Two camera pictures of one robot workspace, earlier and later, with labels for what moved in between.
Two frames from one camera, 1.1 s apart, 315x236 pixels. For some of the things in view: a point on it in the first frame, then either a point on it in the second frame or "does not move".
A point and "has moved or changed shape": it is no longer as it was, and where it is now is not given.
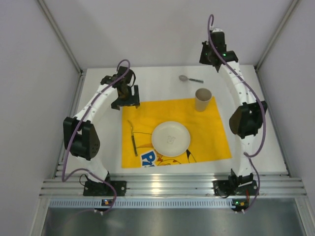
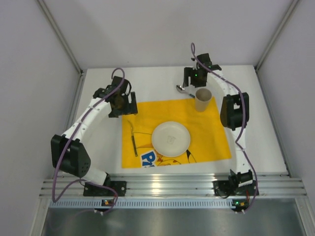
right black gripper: (204, 55) → (191, 76)
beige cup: (203, 97) does not move
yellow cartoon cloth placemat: (208, 140) does not move
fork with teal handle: (133, 139) does not move
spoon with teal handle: (185, 78) has moved or changed shape
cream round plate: (171, 138) does not move
